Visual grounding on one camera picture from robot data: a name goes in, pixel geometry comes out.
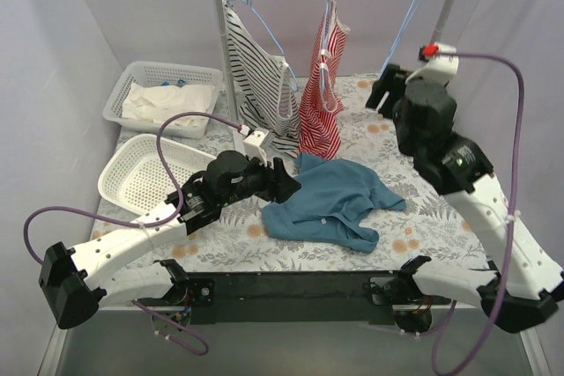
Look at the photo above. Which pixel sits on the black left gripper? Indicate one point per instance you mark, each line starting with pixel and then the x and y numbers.
pixel 273 180

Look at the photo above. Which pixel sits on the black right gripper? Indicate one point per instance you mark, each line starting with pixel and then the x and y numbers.
pixel 387 88

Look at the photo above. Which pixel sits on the blue tank top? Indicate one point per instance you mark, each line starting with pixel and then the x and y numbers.
pixel 335 196

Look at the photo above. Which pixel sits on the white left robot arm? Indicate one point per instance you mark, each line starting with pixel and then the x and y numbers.
pixel 78 281

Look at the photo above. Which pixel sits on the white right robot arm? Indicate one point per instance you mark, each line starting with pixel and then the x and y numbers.
pixel 529 281

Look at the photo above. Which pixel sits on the blue hanger with red top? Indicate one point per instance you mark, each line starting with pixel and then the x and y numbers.
pixel 328 99

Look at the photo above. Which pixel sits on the red white striped tank top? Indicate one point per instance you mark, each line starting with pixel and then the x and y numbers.
pixel 319 130

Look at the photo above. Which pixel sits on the black white striped tank top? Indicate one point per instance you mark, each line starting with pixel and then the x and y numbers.
pixel 267 84

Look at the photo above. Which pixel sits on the blue hanger with striped top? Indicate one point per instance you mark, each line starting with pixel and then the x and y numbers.
pixel 260 19

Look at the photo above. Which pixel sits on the white round laundry basket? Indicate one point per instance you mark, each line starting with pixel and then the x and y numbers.
pixel 135 179

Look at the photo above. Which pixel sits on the white crumpled cloth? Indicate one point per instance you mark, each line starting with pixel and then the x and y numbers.
pixel 158 103

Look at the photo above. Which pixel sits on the white rectangular laundry basket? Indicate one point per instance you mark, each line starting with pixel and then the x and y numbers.
pixel 149 74

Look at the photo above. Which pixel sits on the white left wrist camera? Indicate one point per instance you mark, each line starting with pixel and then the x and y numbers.
pixel 254 142

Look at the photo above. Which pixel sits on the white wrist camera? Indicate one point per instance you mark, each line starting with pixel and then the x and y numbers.
pixel 254 142
pixel 438 63

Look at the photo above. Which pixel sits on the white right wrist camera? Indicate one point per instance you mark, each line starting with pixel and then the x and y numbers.
pixel 438 63

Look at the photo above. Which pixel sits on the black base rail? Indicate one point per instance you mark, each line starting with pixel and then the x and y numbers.
pixel 243 297

